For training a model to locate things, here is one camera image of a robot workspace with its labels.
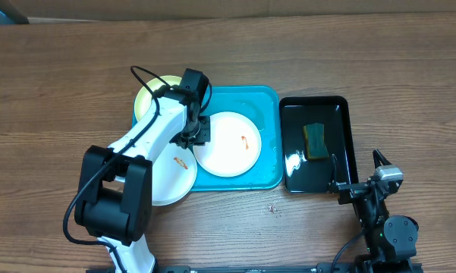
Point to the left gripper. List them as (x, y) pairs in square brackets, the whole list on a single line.
[(205, 136)]

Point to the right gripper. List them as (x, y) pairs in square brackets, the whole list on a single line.
[(355, 192)]

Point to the yellow green scrub sponge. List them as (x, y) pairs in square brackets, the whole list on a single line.
[(314, 135)]

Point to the white plate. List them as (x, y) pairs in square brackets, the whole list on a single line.
[(234, 147), (173, 174)]

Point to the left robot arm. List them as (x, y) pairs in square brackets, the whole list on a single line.
[(113, 203)]

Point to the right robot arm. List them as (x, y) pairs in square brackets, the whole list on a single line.
[(390, 240)]

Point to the black water tray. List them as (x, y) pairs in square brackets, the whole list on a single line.
[(301, 174)]

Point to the teal plastic tray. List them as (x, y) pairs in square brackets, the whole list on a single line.
[(259, 104)]

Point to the yellow-green plate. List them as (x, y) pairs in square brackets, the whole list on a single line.
[(143, 99)]

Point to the dark object top left corner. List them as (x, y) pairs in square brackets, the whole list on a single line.
[(10, 15)]

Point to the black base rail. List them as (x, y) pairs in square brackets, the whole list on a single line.
[(319, 268)]

